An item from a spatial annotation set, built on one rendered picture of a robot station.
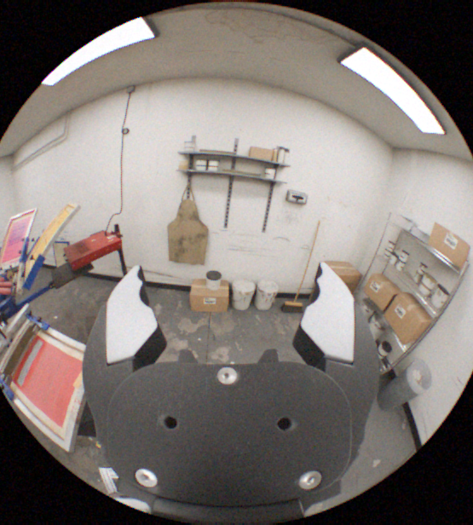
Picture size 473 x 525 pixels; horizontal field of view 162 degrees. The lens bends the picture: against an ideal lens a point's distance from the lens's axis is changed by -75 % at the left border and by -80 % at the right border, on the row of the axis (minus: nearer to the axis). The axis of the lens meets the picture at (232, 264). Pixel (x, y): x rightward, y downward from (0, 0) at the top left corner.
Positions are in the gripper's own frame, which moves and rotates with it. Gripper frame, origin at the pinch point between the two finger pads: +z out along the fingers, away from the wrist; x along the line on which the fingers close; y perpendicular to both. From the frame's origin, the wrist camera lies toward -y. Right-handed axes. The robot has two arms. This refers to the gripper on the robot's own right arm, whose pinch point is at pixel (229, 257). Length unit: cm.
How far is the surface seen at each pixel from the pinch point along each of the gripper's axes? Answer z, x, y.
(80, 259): 81, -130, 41
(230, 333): 116, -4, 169
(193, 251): 181, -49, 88
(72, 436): -32, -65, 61
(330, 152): 192, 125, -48
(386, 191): 195, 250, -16
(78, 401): -13, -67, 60
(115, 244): 115, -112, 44
